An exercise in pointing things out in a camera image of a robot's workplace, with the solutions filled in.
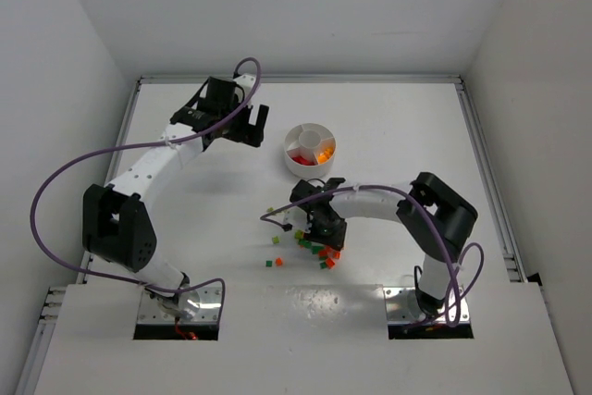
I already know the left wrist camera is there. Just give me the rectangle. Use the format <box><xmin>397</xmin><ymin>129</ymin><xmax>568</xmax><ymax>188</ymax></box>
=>
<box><xmin>233</xmin><ymin>73</ymin><xmax>257</xmax><ymax>95</ymax></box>

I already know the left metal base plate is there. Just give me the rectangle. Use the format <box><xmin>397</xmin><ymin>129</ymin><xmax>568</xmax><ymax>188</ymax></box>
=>
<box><xmin>137</xmin><ymin>287</ymin><xmax>222</xmax><ymax>326</ymax></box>

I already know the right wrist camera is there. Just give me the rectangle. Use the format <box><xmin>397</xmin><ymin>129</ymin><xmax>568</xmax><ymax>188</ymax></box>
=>
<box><xmin>279</xmin><ymin>208</ymin><xmax>306</xmax><ymax>231</ymax></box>

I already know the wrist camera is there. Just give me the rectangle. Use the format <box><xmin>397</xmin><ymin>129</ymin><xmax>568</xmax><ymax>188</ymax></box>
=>
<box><xmin>233</xmin><ymin>73</ymin><xmax>257</xmax><ymax>95</ymax></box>
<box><xmin>279</xmin><ymin>208</ymin><xmax>306</xmax><ymax>231</ymax></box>

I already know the white divided round container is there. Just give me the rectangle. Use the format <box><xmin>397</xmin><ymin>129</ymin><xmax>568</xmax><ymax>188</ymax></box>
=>
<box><xmin>283</xmin><ymin>123</ymin><xmax>337</xmax><ymax>179</ymax></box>

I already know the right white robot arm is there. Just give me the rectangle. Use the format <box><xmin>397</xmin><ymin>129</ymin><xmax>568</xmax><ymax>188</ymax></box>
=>
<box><xmin>290</xmin><ymin>172</ymin><xmax>478</xmax><ymax>316</ymax></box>

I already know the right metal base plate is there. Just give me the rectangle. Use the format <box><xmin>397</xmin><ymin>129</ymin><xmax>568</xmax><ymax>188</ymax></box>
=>
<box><xmin>383</xmin><ymin>287</ymin><xmax>471</xmax><ymax>327</ymax></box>

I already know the metal base plate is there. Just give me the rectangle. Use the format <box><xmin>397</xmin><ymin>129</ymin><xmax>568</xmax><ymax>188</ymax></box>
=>
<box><xmin>137</xmin><ymin>287</ymin><xmax>222</xmax><ymax>326</ymax></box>
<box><xmin>383</xmin><ymin>287</ymin><xmax>471</xmax><ymax>327</ymax></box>

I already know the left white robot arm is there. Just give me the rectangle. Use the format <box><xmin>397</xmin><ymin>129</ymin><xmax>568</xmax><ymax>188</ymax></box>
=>
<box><xmin>82</xmin><ymin>74</ymin><xmax>269</xmax><ymax>299</ymax></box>

